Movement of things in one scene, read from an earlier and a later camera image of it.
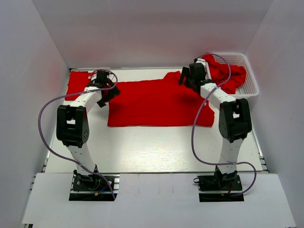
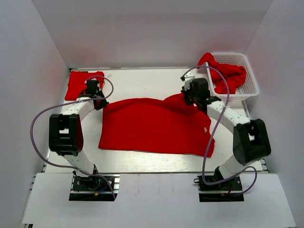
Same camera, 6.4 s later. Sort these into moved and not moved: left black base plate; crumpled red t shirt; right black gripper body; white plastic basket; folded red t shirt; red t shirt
Moved: red t shirt; right black gripper body
Not moved: white plastic basket; crumpled red t shirt; folded red t shirt; left black base plate
